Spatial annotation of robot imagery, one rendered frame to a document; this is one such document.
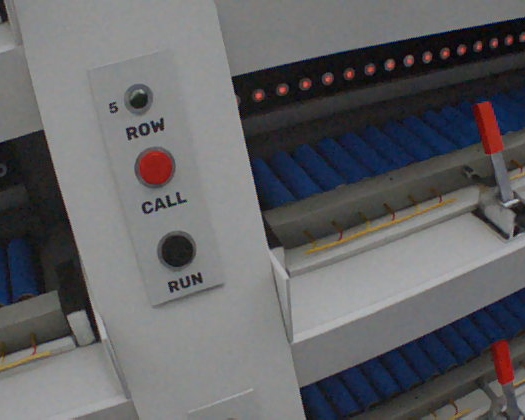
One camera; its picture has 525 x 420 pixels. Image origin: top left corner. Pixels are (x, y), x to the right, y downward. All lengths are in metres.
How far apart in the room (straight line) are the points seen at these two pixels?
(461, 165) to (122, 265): 0.26
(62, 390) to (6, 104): 0.16
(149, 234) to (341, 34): 0.15
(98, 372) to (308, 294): 0.13
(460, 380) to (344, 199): 0.21
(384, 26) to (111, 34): 0.15
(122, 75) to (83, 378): 0.17
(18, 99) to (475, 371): 0.42
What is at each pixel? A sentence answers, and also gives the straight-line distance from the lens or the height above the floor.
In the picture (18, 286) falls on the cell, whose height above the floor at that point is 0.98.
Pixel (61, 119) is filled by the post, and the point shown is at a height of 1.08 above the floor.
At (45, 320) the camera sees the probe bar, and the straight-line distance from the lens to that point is 0.37.
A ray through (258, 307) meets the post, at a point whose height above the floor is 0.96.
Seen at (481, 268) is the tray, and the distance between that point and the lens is 0.41.
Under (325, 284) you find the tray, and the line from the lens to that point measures 0.38.
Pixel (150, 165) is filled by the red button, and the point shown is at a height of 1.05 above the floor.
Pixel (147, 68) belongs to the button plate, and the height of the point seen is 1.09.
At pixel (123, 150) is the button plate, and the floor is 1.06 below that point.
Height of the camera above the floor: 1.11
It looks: 17 degrees down
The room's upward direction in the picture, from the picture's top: 12 degrees counter-clockwise
